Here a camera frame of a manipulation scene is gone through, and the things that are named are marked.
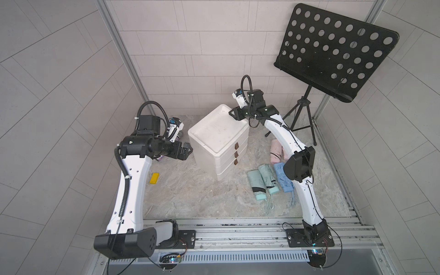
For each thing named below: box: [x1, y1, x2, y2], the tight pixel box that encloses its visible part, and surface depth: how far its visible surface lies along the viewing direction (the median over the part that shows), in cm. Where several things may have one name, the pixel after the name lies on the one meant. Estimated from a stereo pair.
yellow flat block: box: [149, 172, 160, 185], surface depth 90 cm
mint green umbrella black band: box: [251, 186, 266, 194], surface depth 85 cm
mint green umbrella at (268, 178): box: [257, 163, 280, 195], surface depth 88 cm
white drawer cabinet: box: [187, 103, 250, 182], surface depth 81 cm
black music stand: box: [264, 3, 400, 147], surface depth 67 cm
